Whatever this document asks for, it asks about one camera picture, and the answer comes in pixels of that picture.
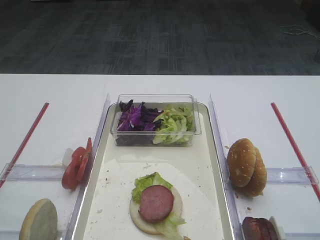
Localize meat patty slice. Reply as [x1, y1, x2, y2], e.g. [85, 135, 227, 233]
[138, 185, 174, 224]
[242, 216, 264, 240]
[258, 218, 278, 240]

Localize shredded green lettuce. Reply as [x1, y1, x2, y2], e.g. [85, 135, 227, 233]
[152, 104, 195, 145]

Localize back tomato slice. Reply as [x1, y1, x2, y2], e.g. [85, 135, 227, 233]
[84, 137, 93, 159]

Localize tomato slice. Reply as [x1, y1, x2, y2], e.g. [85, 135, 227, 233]
[71, 146, 85, 183]
[61, 163, 79, 190]
[84, 137, 93, 159]

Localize middle tomato slice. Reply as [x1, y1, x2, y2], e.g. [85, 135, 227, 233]
[71, 146, 85, 183]

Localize green lettuce leaf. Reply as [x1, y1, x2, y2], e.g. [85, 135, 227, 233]
[131, 172, 187, 240]

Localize front tomato slice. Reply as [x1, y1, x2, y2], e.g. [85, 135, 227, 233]
[61, 163, 79, 190]

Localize clear plastic salad container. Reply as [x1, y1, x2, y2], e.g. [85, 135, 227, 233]
[110, 94, 202, 147]

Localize purple cabbage leaves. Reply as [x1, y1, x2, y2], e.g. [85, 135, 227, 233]
[115, 99, 163, 146]

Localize metal serving tray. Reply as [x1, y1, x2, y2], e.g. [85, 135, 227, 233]
[73, 104, 233, 240]

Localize right long acrylic divider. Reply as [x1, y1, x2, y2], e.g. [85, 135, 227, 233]
[208, 94, 244, 240]

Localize long acrylic divider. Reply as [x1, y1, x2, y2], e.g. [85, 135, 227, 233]
[60, 94, 111, 240]
[208, 94, 244, 240]

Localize front sesame bun top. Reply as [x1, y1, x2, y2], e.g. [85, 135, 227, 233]
[227, 138, 257, 188]

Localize sesame bun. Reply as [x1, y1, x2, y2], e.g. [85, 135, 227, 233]
[227, 138, 257, 188]
[240, 147, 267, 198]

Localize bottom bun on tray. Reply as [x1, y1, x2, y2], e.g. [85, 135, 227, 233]
[129, 187, 183, 235]

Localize rear sesame bun top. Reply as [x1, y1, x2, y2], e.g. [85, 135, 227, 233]
[240, 147, 267, 198]

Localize left long acrylic divider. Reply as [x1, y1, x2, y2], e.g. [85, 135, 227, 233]
[60, 94, 111, 240]

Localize right red tape strip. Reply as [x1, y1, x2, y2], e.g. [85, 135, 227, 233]
[270, 102, 320, 200]

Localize left upper acrylic crossbar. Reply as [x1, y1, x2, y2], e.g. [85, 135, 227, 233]
[0, 163, 65, 181]

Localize bun half left side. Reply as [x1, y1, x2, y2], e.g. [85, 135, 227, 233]
[19, 198, 58, 240]

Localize white patty holder block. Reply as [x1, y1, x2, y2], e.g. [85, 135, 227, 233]
[269, 216, 287, 240]

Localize white cable on floor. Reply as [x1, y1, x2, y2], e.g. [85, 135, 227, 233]
[279, 24, 320, 39]

